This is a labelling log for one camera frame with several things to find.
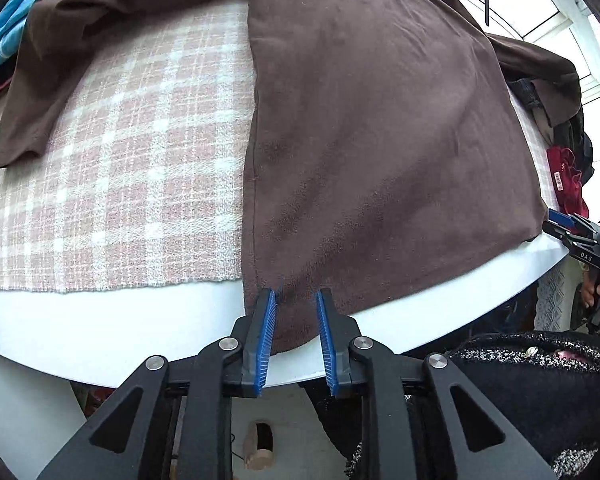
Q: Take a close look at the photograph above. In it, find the light wooden object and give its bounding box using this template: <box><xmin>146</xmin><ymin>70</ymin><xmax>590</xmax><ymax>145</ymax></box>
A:
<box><xmin>242</xmin><ymin>420</ymin><xmax>276</xmax><ymax>471</ymax></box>

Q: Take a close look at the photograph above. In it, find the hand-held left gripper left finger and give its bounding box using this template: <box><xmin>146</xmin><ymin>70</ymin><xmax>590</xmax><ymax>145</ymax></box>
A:
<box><xmin>37</xmin><ymin>287</ymin><xmax>281</xmax><ymax>480</ymax></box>

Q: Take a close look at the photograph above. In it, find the white lace cloth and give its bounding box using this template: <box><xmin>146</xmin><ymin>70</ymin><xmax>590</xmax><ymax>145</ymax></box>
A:
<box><xmin>534</xmin><ymin>270</ymin><xmax>581</xmax><ymax>332</ymax></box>

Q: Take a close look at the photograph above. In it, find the pink plaid blanket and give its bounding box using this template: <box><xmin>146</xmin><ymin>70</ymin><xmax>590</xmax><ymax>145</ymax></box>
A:
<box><xmin>0</xmin><ymin>0</ymin><xmax>556</xmax><ymax>293</ymax></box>

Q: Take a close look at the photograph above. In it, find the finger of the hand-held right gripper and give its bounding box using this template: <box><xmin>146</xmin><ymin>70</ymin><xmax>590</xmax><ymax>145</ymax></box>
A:
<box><xmin>542</xmin><ymin>223</ymin><xmax>581</xmax><ymax>253</ymax></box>
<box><xmin>547</xmin><ymin>208</ymin><xmax>600</xmax><ymax>235</ymax></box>

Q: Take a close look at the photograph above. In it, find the brown fleece garment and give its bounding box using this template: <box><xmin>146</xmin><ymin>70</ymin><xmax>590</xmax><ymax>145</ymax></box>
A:
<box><xmin>0</xmin><ymin>0</ymin><xmax>583</xmax><ymax>356</ymax></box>

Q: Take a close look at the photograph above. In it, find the blue garment pile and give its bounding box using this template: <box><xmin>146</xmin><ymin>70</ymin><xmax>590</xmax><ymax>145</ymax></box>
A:
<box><xmin>0</xmin><ymin>0</ymin><xmax>88</xmax><ymax>88</ymax></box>

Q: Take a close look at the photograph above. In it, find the person's right hand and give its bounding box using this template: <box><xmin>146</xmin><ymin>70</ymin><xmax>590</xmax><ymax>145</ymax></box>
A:
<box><xmin>580</xmin><ymin>269</ymin><xmax>599</xmax><ymax>309</ymax></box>

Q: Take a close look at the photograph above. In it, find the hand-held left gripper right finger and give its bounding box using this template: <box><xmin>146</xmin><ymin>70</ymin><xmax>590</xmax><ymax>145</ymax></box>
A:
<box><xmin>315</xmin><ymin>288</ymin><xmax>558</xmax><ymax>480</ymax></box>

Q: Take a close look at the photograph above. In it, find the person's black tweed jacket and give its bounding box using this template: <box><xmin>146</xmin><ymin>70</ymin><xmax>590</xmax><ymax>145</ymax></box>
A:
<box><xmin>300</xmin><ymin>280</ymin><xmax>600</xmax><ymax>480</ymax></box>

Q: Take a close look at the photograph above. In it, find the window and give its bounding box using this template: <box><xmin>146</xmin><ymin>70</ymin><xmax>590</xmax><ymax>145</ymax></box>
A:
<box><xmin>405</xmin><ymin>0</ymin><xmax>600</xmax><ymax>161</ymax></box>

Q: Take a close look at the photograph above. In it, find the red garment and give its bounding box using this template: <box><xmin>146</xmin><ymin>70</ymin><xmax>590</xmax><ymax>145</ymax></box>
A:
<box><xmin>546</xmin><ymin>146</ymin><xmax>591</xmax><ymax>221</ymax></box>

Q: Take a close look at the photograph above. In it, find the dark grey knitted garment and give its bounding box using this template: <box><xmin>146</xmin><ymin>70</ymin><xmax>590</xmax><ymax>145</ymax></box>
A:
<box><xmin>507</xmin><ymin>77</ymin><xmax>595</xmax><ymax>186</ymax></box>

